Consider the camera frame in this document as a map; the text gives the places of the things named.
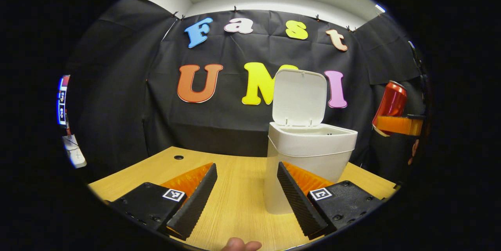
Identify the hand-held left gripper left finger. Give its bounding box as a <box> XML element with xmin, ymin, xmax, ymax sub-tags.
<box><xmin>109</xmin><ymin>162</ymin><xmax>218</xmax><ymax>241</ymax></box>

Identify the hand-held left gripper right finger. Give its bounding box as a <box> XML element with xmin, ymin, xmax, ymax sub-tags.
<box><xmin>277</xmin><ymin>161</ymin><xmax>385</xmax><ymax>241</ymax></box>

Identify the red pop can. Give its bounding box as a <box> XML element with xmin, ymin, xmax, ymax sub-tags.
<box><xmin>372</xmin><ymin>80</ymin><xmax>408</xmax><ymax>136</ymax></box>

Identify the white desktop garbage bin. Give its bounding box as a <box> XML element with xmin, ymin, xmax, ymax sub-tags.
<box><xmin>263</xmin><ymin>69</ymin><xmax>358</xmax><ymax>215</ymax></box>

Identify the wooden desktop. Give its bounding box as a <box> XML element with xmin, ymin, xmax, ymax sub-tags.
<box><xmin>88</xmin><ymin>146</ymin><xmax>400</xmax><ymax>251</ymax></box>

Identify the black backdrop cloth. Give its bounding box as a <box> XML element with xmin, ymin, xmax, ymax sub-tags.
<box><xmin>65</xmin><ymin>0</ymin><xmax>429</xmax><ymax>183</ymax></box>

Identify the computer monitor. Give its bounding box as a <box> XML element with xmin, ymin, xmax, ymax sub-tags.
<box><xmin>58</xmin><ymin>75</ymin><xmax>71</xmax><ymax>126</ymax></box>

